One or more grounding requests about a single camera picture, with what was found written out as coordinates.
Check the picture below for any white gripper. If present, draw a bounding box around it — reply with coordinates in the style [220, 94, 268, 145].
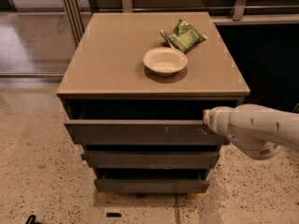
[203, 106, 233, 135]

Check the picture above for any grey top drawer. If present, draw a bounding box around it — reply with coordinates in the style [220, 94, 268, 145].
[64, 119, 228, 146]

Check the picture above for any grey drawer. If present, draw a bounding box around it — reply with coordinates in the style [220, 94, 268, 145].
[64, 119, 228, 146]
[83, 151, 220, 169]
[94, 178, 209, 193]

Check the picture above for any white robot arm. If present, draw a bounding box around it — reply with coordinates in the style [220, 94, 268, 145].
[203, 105, 299, 160]

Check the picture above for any grey drawer cabinet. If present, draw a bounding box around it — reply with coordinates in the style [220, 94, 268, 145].
[57, 12, 249, 181]

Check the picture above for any grey middle drawer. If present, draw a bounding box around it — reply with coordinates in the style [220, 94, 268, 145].
[83, 151, 220, 169]

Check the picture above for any grey bottom drawer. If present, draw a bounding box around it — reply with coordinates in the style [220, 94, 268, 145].
[94, 178, 209, 193]

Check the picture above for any white paper bowl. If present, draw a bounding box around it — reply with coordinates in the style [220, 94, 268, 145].
[143, 48, 188, 76]

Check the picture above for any green snack bag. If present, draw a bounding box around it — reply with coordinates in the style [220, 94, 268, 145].
[160, 19, 207, 53]

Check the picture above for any black tape mark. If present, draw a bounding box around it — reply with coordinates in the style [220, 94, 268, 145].
[107, 212, 121, 217]

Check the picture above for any metal shelf frame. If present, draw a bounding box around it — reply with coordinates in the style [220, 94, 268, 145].
[62, 0, 299, 41]

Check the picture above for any black cable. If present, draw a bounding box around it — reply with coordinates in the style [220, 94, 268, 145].
[24, 214, 43, 224]

